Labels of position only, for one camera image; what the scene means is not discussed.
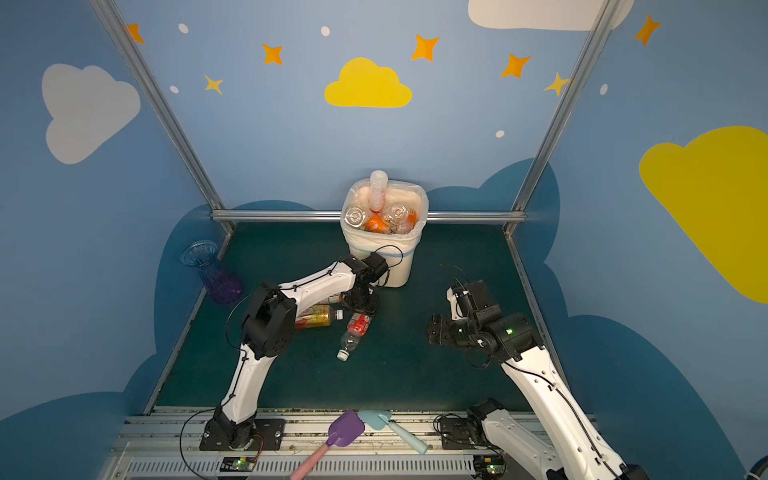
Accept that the red label clear bottle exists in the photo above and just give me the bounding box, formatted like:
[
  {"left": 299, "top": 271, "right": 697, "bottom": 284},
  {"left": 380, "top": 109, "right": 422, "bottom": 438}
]
[{"left": 337, "top": 313, "right": 372, "bottom": 361}]

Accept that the aluminium frame post left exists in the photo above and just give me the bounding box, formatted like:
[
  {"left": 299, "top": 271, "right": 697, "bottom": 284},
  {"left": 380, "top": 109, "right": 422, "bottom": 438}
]
[{"left": 90, "top": 0, "right": 225, "bottom": 210}]

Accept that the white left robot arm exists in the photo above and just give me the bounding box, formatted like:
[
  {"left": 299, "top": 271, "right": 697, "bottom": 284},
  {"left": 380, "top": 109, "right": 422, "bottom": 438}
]
[{"left": 200, "top": 253, "right": 389, "bottom": 451}]

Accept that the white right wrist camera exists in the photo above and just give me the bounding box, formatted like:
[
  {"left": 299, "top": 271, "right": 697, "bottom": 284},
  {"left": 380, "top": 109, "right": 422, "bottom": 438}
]
[{"left": 446, "top": 286, "right": 469, "bottom": 321}]

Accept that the aluminium frame rail back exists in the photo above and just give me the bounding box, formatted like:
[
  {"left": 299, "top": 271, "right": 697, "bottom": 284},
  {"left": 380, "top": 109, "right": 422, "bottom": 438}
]
[{"left": 211, "top": 210, "right": 526, "bottom": 224}]

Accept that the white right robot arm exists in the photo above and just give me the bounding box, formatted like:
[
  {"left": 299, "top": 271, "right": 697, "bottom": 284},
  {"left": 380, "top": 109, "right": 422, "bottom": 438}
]
[{"left": 425, "top": 313, "right": 648, "bottom": 479}]

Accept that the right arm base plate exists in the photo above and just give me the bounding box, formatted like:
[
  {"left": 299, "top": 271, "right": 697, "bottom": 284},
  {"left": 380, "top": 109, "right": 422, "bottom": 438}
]
[{"left": 437, "top": 416, "right": 479, "bottom": 450}]

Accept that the aluminium frame post right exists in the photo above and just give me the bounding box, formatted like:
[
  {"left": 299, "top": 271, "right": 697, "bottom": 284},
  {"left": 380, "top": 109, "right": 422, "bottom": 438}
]
[{"left": 511, "top": 0, "right": 622, "bottom": 217}]

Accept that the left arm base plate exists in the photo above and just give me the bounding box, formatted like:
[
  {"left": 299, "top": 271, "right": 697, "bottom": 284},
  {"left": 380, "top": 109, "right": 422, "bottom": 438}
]
[{"left": 199, "top": 418, "right": 286, "bottom": 452}]

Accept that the purple pink spatula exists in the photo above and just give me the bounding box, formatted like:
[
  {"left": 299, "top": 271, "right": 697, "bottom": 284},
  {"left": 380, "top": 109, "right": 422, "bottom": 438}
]
[{"left": 290, "top": 410, "right": 365, "bottom": 480}]

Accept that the purple ribbed plastic vase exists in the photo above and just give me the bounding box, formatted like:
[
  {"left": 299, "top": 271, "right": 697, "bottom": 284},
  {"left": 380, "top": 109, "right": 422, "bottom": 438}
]
[{"left": 181, "top": 240, "right": 243, "bottom": 304}]

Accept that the clear bottle bird label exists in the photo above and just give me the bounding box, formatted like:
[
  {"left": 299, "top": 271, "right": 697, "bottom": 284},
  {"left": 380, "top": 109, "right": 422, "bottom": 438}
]
[{"left": 343, "top": 205, "right": 370, "bottom": 229}]

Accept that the aluminium frame post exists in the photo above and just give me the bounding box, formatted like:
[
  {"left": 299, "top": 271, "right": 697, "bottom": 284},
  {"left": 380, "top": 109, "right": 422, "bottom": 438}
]
[
  {"left": 511, "top": 0, "right": 622, "bottom": 217},
  {"left": 90, "top": 0, "right": 225, "bottom": 210}
]

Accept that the orange white tea bottle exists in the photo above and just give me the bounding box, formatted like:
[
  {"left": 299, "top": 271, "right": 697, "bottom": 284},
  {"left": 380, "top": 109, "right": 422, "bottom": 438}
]
[{"left": 364, "top": 214, "right": 391, "bottom": 235}]

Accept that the white bin liner bag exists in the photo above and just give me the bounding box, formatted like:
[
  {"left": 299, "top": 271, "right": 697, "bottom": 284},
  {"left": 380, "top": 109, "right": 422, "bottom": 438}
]
[{"left": 340, "top": 178, "right": 429, "bottom": 260}]

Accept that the teal silicone spatula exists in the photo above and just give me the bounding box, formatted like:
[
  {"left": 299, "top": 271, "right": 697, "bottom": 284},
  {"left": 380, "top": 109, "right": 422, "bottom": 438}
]
[{"left": 357, "top": 410, "right": 429, "bottom": 455}]

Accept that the red gold energy drink bottle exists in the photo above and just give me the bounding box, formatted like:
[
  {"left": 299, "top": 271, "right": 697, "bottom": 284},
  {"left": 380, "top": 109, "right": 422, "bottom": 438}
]
[{"left": 295, "top": 305, "right": 344, "bottom": 330}]

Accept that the white ribbed trash bin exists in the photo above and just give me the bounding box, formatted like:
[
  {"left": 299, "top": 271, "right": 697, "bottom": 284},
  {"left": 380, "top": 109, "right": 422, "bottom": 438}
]
[{"left": 340, "top": 178, "right": 429, "bottom": 289}]

